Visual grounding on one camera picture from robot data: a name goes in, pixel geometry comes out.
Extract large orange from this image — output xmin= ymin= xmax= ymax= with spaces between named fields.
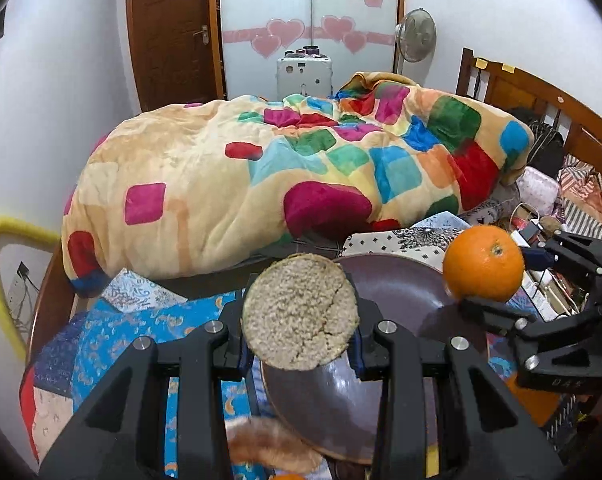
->
xmin=442 ymin=226 xmax=524 ymax=302

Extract peeled pomelo flesh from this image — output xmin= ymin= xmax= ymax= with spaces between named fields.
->
xmin=225 ymin=416 xmax=324 ymax=474

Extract small mandarin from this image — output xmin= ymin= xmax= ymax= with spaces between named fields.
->
xmin=269 ymin=474 xmax=305 ymax=480

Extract patterned patchwork bed cover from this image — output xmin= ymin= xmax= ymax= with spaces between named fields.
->
xmin=18 ymin=211 xmax=547 ymax=480

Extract black bag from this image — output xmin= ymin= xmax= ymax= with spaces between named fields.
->
xmin=509 ymin=107 xmax=564 ymax=179

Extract purple ceramic plate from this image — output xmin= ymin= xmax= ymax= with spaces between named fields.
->
xmin=261 ymin=254 xmax=487 ymax=465

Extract wooden headboard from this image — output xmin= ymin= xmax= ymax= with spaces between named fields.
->
xmin=456 ymin=48 xmax=602 ymax=210

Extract yellow foam tube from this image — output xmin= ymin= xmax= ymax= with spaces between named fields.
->
xmin=0 ymin=214 xmax=61 ymax=361

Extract standing electric fan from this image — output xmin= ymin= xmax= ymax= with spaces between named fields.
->
xmin=394 ymin=8 xmax=438 ymax=74

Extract colourful checked blanket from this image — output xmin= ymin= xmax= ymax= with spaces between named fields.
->
xmin=61 ymin=72 xmax=533 ymax=296

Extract white appliance box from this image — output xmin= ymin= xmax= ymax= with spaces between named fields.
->
xmin=276 ymin=46 xmax=333 ymax=100

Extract frosted sliding wardrobe doors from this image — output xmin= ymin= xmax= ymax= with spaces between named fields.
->
xmin=220 ymin=0 xmax=404 ymax=99

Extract brown wooden door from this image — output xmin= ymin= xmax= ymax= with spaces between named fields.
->
xmin=125 ymin=0 xmax=224 ymax=110

